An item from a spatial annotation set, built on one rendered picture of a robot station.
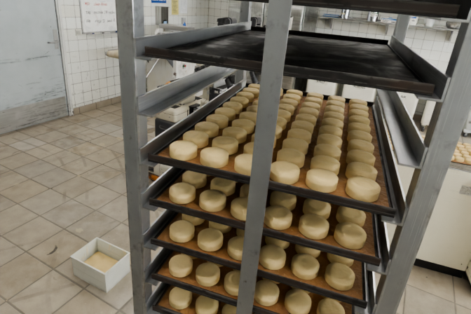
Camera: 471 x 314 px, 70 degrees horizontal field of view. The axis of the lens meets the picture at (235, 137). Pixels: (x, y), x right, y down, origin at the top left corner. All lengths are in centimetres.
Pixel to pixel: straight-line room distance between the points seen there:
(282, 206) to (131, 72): 34
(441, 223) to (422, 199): 228
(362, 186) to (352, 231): 9
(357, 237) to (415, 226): 10
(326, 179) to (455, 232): 233
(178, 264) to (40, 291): 188
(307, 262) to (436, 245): 228
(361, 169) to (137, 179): 39
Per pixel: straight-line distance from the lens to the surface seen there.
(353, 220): 64
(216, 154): 58
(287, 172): 55
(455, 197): 270
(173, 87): 66
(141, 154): 60
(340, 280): 65
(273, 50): 46
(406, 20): 106
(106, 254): 262
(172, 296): 82
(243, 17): 110
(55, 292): 254
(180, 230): 70
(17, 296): 260
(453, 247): 291
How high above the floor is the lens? 176
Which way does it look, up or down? 23 degrees down
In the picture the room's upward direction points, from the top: 5 degrees clockwise
